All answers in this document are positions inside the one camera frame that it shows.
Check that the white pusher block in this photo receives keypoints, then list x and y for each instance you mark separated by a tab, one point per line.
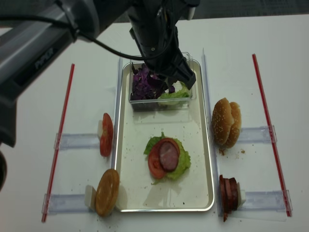
90	197
241	195
100	129

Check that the sesame bun half outer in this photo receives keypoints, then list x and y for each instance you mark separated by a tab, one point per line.
222	121

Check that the clear rail left lower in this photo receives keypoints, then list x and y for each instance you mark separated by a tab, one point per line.
64	204

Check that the purple cabbage pieces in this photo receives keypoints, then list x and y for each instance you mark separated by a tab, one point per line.
146	85

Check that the red strip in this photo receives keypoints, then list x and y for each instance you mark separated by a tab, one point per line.
56	146
286	197

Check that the stack of sausage slices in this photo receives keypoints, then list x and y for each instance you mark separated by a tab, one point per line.
229	194

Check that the sesame bun half inner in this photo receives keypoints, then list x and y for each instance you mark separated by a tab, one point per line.
236	127

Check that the white pusher block left upper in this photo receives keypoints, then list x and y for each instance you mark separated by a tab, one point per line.
100	129

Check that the red strip right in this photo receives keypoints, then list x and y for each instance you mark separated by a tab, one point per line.
286	197

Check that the green lettuce in container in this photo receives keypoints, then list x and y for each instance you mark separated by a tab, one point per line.
181	92

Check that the silver metal tray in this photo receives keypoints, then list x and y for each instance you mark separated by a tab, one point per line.
138	191

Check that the clear rail right lower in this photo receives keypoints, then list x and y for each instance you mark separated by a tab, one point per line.
263	201

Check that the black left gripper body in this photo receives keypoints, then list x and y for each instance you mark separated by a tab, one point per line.
155	33

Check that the sausage slice on tray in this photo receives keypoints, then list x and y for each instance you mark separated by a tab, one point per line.
169	153

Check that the clear long rail left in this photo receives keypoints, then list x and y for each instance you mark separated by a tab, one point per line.
116	113

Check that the clear plastic salad container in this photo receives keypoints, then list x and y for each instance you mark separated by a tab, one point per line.
159	104

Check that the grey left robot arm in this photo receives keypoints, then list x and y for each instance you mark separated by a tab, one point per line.
31	47

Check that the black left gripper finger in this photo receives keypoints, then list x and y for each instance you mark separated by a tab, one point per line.
185	75
166	84

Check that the sesame bun half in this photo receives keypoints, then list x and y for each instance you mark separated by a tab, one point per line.
236	127
222	121

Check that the white pusher block right lower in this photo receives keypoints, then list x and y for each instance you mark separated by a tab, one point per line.
241	195

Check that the red strip left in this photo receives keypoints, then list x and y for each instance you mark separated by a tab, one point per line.
56	146

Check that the clear rail right upper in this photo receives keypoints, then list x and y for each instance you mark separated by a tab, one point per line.
263	134

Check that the toasted bun bottom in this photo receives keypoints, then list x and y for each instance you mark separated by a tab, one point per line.
107	192

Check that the white pusher block left lower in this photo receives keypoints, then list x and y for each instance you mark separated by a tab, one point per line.
90	197

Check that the tomato slice on tray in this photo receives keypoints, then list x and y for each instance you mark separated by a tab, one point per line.
154	165

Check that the upright tomato slices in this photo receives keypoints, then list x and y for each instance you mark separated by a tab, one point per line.
107	136

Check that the green lettuce leaf on tray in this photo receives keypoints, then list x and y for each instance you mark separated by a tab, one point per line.
184	158

